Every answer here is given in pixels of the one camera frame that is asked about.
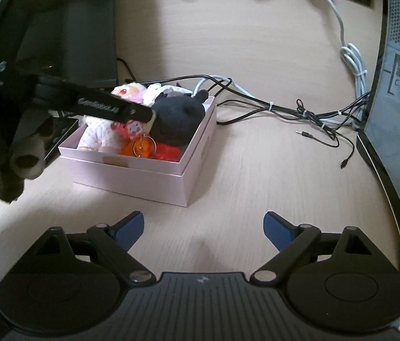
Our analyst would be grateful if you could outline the black monitor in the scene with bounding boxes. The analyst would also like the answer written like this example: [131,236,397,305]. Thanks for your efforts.
[16,0,118,89]

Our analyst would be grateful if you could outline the grey cable bundle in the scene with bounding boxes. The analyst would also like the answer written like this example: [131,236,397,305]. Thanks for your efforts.
[192,0,371,129]

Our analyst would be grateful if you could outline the pink round keychain toy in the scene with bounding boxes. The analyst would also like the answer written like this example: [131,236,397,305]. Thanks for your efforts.
[111,120,157,159]

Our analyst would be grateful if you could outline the black cable bundle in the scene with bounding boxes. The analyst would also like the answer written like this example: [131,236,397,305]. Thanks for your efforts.
[116,58,371,170]

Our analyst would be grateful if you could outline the orange plastic toy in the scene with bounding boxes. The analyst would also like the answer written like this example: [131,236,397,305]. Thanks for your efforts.
[121,137,154,159]

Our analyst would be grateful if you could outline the pink cardboard box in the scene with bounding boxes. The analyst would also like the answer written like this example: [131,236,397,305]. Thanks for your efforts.
[59,96,217,207]

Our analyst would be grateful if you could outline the black plush toy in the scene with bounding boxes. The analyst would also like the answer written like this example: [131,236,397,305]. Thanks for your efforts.
[150,89,209,147]

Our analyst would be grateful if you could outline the pink-haired plush doll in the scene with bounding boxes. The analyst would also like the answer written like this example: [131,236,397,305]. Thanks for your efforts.
[77,82,164,153]

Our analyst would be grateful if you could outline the red plastic toy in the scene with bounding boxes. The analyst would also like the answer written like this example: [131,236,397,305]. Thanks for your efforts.
[152,142,181,163]

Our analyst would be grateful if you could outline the black audio jack cable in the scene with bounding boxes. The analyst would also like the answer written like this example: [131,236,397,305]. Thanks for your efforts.
[295,129,340,148]

